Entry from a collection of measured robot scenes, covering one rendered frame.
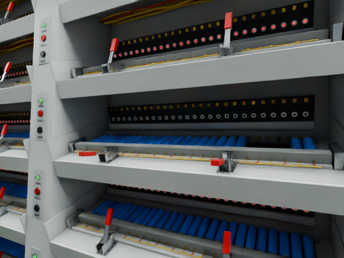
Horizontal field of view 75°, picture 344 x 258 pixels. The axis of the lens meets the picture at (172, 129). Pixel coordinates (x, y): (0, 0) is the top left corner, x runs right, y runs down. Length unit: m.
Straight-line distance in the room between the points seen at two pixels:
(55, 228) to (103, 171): 0.22
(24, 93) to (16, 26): 0.21
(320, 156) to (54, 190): 0.58
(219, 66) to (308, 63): 0.13
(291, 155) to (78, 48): 0.59
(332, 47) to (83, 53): 0.59
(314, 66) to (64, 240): 0.63
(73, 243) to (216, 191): 0.38
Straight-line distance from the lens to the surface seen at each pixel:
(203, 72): 0.41
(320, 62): 0.40
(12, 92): 0.80
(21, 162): 0.75
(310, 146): 0.46
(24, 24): 0.82
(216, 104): 0.55
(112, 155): 0.53
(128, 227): 0.58
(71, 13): 0.68
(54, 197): 0.65
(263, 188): 0.38
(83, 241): 0.63
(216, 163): 0.33
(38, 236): 0.71
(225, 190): 0.40
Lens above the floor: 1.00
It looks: 2 degrees up
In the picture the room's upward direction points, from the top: 1 degrees clockwise
